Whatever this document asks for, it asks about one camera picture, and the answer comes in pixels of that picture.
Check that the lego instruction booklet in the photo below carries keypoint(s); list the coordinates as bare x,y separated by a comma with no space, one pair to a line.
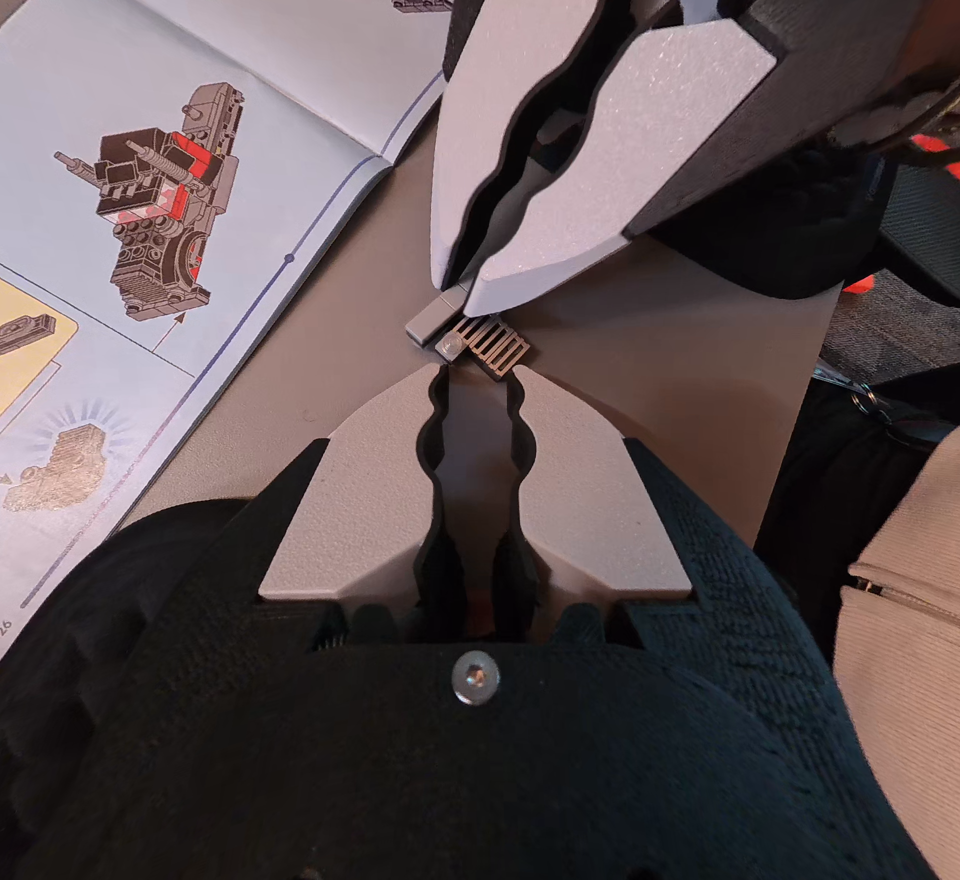
225,70

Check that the black chair armrest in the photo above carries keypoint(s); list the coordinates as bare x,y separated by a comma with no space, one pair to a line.
926,220

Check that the long grey lego brick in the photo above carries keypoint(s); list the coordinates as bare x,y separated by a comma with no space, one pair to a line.
431,317

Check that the orange plastic object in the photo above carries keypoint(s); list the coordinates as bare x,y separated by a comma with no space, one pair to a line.
937,143

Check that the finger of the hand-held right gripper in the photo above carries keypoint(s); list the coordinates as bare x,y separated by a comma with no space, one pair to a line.
652,130
510,32

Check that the person's cream hoodie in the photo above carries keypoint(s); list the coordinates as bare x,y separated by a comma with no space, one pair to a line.
907,670

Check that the black quilted office chair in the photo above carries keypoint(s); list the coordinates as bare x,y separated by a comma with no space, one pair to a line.
772,242

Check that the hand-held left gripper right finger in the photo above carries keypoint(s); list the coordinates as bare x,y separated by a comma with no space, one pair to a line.
592,512

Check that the grey grille lego assembly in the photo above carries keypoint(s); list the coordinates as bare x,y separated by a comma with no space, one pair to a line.
491,347

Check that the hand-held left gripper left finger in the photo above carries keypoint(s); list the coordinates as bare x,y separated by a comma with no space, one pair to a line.
360,512

